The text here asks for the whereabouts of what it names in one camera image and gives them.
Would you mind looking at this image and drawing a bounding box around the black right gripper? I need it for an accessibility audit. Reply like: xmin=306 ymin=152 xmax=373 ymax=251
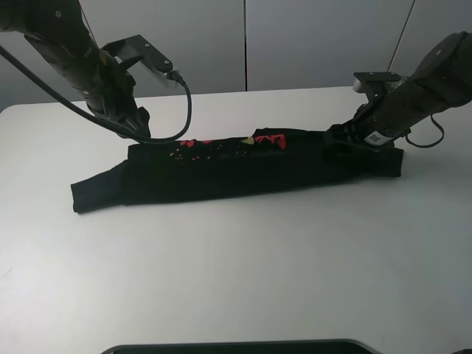
xmin=324 ymin=105 xmax=384 ymax=161

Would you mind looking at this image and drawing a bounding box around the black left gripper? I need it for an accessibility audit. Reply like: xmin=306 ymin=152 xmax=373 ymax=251
xmin=83 ymin=62 xmax=151 ymax=137

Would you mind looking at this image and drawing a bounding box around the black printed t-shirt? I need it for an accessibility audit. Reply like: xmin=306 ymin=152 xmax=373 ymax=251
xmin=71 ymin=128 xmax=403 ymax=214

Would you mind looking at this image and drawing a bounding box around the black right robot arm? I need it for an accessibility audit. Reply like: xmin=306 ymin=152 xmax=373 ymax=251
xmin=324 ymin=32 xmax=471 ymax=155

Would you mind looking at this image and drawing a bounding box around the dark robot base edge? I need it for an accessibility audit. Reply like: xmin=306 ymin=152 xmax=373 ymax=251
xmin=103 ymin=339 xmax=378 ymax=354

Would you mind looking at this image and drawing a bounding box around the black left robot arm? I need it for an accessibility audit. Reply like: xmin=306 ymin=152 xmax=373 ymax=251
xmin=1 ymin=1 xmax=150 ymax=137

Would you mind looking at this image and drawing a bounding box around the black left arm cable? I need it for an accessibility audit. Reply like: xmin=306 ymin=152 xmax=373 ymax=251
xmin=0 ymin=46 xmax=192 ymax=145

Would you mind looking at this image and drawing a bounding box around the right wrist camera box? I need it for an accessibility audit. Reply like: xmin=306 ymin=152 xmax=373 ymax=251
xmin=353 ymin=72 xmax=407 ymax=101

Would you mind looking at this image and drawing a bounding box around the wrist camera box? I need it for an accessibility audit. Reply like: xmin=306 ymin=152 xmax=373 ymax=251
xmin=353 ymin=72 xmax=407 ymax=101
xmin=102 ymin=35 xmax=186 ymax=87

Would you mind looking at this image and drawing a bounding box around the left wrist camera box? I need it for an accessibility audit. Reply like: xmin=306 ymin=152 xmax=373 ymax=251
xmin=102 ymin=35 xmax=186 ymax=87

